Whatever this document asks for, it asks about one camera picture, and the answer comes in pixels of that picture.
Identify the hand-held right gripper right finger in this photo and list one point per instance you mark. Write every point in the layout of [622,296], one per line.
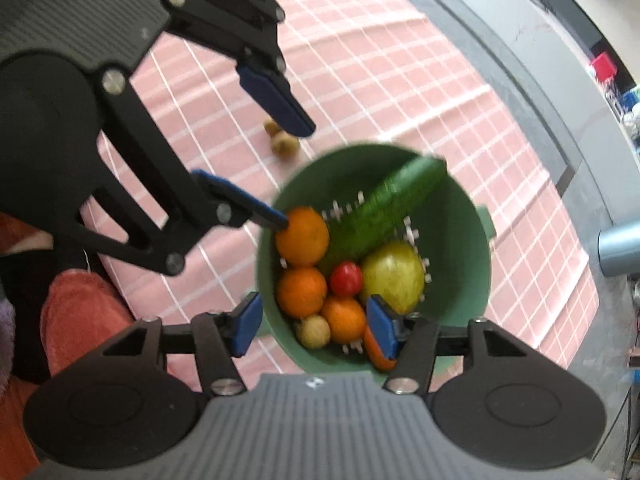
[382,329]

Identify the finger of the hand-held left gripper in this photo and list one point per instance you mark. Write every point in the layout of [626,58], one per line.
[235,199]
[275,101]

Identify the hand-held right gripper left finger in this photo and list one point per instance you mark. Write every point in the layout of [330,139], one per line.
[245,324]

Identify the small brown fruit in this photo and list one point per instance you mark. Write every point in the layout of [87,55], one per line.
[313,332]
[285,144]
[272,126]

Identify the orange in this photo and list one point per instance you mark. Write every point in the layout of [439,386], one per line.
[301,292]
[302,237]
[375,355]
[344,321]

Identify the yellow-green pear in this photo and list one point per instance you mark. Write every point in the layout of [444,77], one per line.
[392,275]

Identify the red tomato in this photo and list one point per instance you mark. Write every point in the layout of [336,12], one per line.
[346,279]

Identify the green colander bowl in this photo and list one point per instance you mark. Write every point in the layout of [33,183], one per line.
[465,240]

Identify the green cucumber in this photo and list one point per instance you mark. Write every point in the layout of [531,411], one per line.
[385,205]

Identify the person's left forearm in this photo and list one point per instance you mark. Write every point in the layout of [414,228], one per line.
[85,310]

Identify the pink checked tablecloth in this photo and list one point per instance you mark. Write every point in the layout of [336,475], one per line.
[400,85]

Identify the grey metal trash can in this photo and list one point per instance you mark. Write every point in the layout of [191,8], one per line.
[620,251]

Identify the white marble television console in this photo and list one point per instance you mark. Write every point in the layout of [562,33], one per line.
[565,25]

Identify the red box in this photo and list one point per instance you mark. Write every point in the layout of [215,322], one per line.
[602,67]

